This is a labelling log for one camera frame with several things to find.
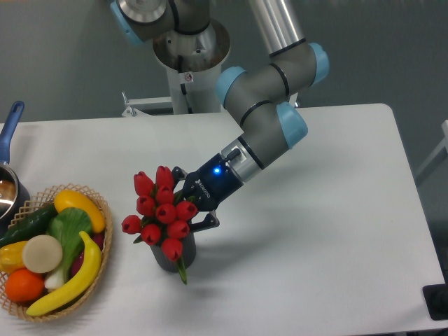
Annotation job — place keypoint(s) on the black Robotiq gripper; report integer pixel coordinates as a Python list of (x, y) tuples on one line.
[(212, 183)]

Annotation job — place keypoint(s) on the red tulip bouquet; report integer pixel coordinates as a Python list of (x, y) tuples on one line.
[(163, 216)]

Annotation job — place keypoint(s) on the dark grey ribbed vase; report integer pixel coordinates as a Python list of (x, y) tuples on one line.
[(188, 254)]

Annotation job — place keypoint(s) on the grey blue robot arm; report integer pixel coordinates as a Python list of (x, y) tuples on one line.
[(192, 46)]

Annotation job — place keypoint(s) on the dark red vegetable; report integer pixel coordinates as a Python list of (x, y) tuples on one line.
[(98, 239)]

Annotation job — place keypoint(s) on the yellow banana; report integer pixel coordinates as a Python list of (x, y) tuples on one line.
[(75, 286)]

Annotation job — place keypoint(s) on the yellow squash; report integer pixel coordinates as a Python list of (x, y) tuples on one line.
[(73, 199)]

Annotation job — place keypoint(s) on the green bok choy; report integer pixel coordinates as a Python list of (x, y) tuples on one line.
[(65, 227)]

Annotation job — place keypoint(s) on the woven wicker basket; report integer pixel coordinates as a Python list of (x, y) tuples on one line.
[(36, 202)]

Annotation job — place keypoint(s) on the green cucumber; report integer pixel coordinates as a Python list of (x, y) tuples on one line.
[(34, 224)]

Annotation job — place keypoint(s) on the beige round disc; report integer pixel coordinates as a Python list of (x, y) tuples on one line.
[(42, 254)]

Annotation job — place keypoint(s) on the orange fruit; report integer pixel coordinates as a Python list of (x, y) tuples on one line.
[(24, 286)]

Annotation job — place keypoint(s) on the black device at table edge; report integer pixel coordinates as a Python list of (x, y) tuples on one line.
[(436, 301)]

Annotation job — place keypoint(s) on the blue handled saucepan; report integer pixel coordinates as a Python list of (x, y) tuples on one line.
[(13, 193)]

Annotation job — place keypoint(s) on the white frame at right edge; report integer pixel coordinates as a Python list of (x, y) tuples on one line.
[(433, 160)]

